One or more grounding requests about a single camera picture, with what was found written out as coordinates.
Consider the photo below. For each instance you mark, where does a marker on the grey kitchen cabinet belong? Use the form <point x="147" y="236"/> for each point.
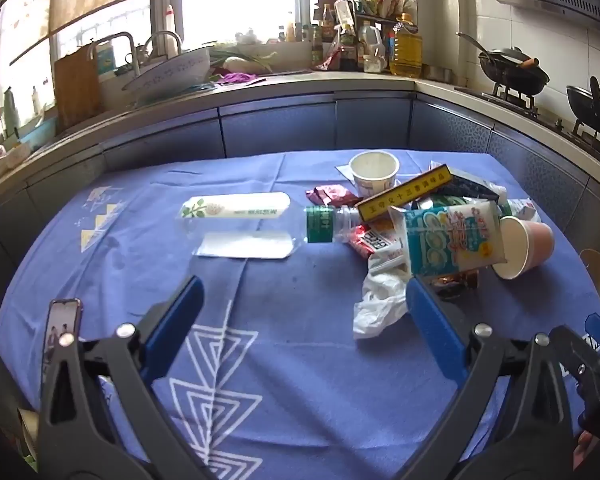
<point x="280" y="125"/>

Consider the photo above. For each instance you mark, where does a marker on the gas stove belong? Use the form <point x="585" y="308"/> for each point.
<point x="545" y="110"/>

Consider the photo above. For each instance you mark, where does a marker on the white printed basin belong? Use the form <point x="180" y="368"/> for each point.
<point x="172" y="70"/>

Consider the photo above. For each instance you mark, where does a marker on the black frying pan with lid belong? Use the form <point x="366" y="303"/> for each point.
<point x="595" y="105"/>

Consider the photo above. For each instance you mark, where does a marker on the black wok with lid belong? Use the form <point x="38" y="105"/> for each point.
<point x="515" y="67"/>

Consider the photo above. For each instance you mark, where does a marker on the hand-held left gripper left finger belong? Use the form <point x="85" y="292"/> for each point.
<point x="180" y="317"/>

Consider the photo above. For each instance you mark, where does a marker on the long yellow cardboard box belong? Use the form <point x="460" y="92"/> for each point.
<point x="405" y="192"/>

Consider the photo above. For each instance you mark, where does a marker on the pink paper cup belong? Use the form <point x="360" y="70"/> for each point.
<point x="522" y="247"/>

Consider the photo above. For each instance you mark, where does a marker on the metal kitchen faucet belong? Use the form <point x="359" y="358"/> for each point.
<point x="122" y="45"/>

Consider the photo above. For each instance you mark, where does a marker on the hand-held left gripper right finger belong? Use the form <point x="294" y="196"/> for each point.
<point x="430" y="327"/>

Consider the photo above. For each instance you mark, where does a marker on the smartphone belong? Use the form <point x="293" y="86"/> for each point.
<point x="60" y="332"/>

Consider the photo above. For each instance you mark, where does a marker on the white paper cup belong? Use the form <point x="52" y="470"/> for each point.
<point x="374" y="172"/>

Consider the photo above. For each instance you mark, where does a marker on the green white packet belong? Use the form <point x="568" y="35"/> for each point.
<point x="522" y="208"/>

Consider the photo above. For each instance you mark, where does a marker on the red wrapper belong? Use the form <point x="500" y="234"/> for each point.
<point x="330" y="195"/>

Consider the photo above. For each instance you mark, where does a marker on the blue patterned tablecloth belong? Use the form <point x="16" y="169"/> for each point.
<point x="290" y="310"/>

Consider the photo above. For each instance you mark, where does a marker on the green onions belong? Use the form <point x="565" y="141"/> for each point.
<point x="245" y="59"/>

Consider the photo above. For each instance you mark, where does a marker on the white plastic jug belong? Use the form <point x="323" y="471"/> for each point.
<point x="372" y="50"/>

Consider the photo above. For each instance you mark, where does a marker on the black carton with barcode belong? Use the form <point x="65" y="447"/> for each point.
<point x="472" y="182"/>

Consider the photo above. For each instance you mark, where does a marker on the wooden cutting board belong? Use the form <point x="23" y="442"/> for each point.
<point x="77" y="87"/>

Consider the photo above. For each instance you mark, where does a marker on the white teal snack bag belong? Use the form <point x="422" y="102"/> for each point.
<point x="450" y="237"/>

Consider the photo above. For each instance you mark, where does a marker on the red white snack packet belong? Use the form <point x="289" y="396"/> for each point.
<point x="372" y="242"/>

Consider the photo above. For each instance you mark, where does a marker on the brown shiny wrapper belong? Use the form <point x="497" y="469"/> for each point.
<point x="455" y="281"/>

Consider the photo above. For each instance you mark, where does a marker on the white plastic bag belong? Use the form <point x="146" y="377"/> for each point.
<point x="380" y="300"/>

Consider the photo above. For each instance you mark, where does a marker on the yellow cooking oil bottle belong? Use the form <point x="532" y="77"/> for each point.
<point x="406" y="47"/>

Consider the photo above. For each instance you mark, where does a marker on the dark sauce bottle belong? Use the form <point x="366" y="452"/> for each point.
<point x="317" y="47"/>

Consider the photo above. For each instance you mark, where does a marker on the clear plastic bottle green label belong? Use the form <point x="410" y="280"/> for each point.
<point x="260" y="225"/>

